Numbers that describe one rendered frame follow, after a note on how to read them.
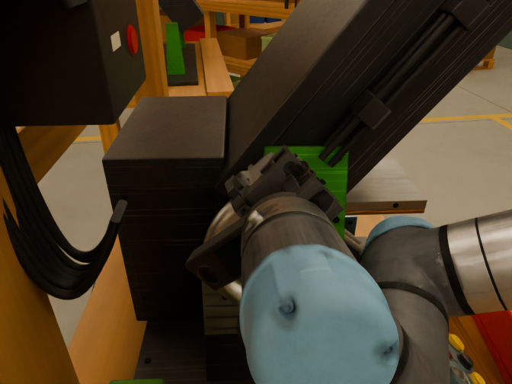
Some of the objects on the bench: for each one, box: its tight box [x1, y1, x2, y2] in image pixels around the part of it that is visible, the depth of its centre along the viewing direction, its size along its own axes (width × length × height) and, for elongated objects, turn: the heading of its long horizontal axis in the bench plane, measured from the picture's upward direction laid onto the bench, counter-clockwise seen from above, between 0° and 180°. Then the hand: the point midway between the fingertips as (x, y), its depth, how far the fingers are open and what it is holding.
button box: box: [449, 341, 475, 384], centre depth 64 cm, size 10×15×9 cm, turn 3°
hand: (256, 192), depth 53 cm, fingers closed on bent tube, 3 cm apart
